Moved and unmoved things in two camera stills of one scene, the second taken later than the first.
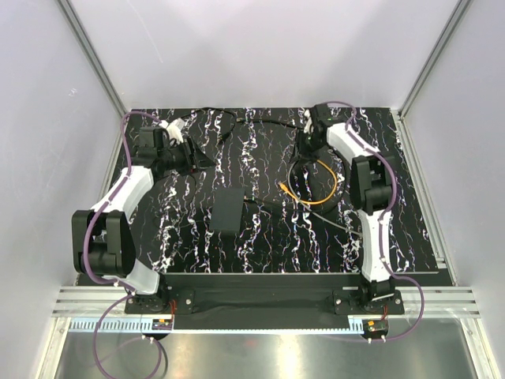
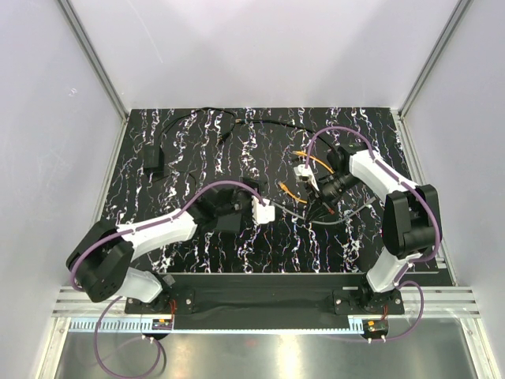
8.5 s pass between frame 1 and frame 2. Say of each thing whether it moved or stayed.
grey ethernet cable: moved
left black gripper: moved
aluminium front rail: stayed
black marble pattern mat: stayed
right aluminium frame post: stayed
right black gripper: moved
